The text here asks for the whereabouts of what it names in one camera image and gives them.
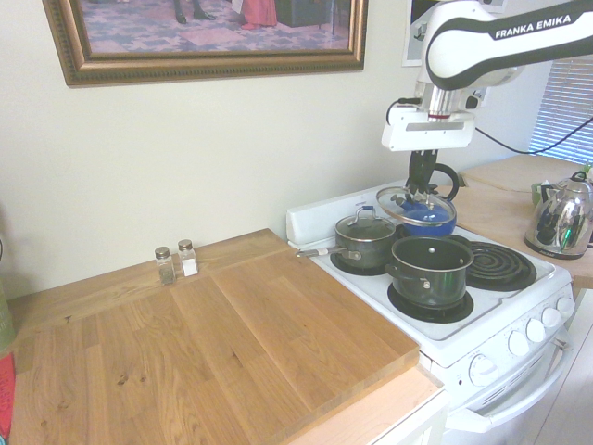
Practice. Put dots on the wooden butcher block board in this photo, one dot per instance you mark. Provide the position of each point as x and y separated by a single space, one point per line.
185 347

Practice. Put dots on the green utensil cup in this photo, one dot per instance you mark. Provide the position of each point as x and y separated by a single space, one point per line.
5 315

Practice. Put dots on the blue whistling kettle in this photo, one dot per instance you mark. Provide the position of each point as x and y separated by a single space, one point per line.
435 231

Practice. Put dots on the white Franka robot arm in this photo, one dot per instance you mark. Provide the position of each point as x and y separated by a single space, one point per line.
486 32

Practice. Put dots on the steel electric kettle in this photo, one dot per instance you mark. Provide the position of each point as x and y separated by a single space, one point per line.
556 227

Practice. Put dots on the black pot with red label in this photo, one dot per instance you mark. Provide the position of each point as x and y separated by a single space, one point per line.
431 287

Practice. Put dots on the white electric stove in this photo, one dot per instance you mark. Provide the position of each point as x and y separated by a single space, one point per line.
500 320

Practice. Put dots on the red printed object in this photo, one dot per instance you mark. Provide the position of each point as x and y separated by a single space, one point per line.
5 398

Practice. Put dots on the small green container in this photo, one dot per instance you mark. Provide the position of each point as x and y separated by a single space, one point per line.
536 194

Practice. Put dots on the white kitchen cabinet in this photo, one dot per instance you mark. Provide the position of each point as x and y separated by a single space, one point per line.
426 422

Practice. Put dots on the large black coil burner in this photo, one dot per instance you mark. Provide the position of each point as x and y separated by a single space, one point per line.
505 271

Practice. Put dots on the white oven knob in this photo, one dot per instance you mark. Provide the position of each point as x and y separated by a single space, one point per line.
483 370

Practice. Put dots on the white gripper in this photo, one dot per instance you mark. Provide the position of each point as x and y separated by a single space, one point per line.
431 139

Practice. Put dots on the white burner knob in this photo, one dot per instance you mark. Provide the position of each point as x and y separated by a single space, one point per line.
536 331
565 307
518 343
552 316

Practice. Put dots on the black stove burner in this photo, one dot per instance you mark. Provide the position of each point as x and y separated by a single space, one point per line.
343 270
417 314

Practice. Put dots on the glass pepper shaker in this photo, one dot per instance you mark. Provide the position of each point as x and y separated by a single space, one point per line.
165 271

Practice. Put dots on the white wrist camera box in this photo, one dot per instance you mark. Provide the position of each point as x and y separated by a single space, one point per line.
402 112

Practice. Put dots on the glass salt shaker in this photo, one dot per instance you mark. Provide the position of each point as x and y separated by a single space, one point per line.
188 264

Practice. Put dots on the white window blinds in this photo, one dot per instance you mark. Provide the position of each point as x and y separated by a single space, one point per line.
570 106

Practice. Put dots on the gold framed painting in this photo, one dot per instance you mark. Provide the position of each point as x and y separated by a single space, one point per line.
69 55

